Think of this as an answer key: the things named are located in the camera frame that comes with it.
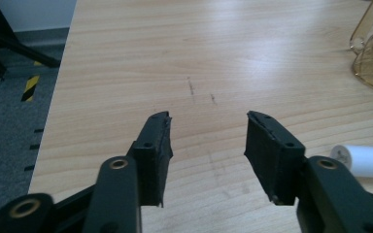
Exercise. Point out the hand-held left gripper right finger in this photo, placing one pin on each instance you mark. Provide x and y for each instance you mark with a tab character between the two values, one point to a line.
272	161

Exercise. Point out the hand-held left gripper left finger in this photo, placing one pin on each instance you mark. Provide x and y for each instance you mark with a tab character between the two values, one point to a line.
153	161

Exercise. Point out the white electric toothbrush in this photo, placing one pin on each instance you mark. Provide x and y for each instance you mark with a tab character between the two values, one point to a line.
369	160

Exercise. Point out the yellow black striped tape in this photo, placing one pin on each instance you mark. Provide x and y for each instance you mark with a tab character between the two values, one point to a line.
30	87

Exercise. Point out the black metal stand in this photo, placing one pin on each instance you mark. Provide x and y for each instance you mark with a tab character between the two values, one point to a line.
29	53

